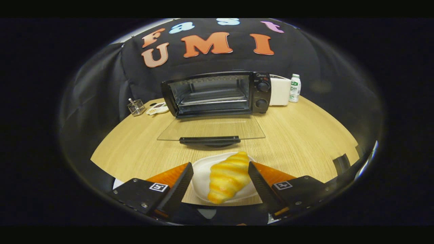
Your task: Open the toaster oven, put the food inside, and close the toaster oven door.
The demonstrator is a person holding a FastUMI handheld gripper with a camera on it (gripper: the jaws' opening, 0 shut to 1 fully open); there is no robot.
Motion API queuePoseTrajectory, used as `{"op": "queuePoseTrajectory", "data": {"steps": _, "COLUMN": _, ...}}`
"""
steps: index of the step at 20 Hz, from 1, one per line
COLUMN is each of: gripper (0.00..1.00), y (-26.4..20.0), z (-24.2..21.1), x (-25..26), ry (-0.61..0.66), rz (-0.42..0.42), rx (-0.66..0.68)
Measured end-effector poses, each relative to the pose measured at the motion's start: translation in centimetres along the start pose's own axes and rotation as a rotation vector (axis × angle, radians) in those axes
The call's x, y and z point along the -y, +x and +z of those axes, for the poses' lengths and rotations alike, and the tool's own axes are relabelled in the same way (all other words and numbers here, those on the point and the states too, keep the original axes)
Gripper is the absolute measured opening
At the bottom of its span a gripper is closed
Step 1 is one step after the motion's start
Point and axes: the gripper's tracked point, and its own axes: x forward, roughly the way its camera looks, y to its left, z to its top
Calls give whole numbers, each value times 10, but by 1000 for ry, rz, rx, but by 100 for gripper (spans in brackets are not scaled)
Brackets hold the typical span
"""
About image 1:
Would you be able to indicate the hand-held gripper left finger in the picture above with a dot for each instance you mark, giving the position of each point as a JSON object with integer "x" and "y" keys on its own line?
{"x": 176, "y": 193}

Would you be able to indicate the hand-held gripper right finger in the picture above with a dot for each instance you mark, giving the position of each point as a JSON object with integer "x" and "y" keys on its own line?
{"x": 262, "y": 189}

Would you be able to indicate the yellow croissant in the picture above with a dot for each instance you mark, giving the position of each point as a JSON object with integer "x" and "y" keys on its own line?
{"x": 227, "y": 176}

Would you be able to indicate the black toaster oven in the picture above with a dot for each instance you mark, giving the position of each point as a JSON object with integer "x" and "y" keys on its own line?
{"x": 262, "y": 93}

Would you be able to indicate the white oval plate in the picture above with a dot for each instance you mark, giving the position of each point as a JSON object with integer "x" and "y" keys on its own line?
{"x": 201, "y": 176}

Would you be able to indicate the dark chair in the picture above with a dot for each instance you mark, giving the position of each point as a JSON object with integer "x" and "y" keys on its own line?
{"x": 340, "y": 164}

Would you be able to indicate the small white sauce dish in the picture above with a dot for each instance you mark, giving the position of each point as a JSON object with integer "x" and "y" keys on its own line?
{"x": 159, "y": 109}

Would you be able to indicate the white box appliance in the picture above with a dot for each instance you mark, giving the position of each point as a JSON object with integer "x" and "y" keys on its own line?
{"x": 279, "y": 91}

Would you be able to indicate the small white drink bottle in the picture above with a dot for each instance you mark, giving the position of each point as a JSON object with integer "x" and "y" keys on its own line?
{"x": 294, "y": 91}

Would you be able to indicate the black backdrop cloth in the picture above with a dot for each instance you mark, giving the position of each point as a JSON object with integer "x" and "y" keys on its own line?
{"x": 101, "y": 78}

